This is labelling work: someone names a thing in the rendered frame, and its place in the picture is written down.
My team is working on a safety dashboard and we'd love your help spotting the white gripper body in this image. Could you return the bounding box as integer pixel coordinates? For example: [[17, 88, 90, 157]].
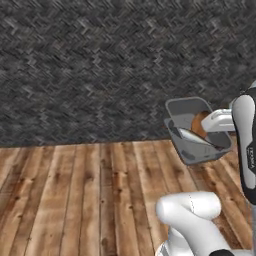
[[200, 108, 236, 133]]

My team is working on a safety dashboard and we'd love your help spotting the grey tupperware container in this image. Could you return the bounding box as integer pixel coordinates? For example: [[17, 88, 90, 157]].
[[163, 96, 233, 166]]

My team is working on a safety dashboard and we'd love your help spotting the brown food piece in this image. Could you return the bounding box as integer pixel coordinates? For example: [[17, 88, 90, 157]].
[[190, 110, 212, 139]]

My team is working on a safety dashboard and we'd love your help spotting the silver fish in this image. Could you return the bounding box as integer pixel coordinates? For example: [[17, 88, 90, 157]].
[[177, 127, 214, 147]]

